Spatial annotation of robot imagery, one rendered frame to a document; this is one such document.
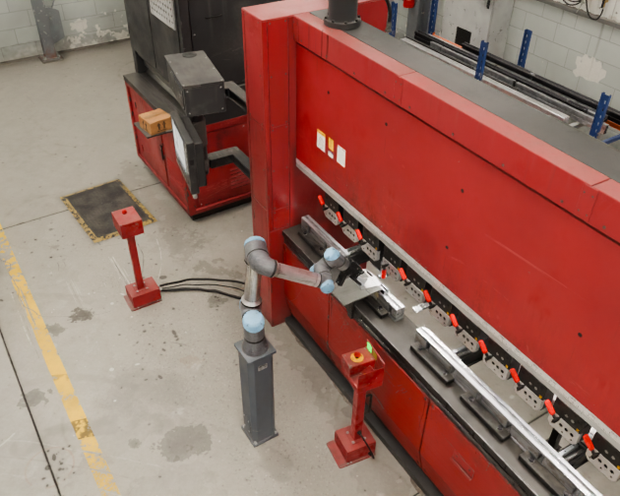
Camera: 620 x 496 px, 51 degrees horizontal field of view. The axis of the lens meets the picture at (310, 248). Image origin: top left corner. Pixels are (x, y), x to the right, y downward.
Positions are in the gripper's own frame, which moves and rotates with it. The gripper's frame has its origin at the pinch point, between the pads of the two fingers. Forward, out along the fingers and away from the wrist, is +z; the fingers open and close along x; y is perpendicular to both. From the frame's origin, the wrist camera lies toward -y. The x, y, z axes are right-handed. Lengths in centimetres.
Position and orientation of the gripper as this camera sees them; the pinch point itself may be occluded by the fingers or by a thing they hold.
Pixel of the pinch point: (361, 282)
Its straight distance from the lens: 375.3
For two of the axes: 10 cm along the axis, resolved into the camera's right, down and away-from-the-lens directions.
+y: 7.2, -6.7, -1.7
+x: -3.6, -5.8, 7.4
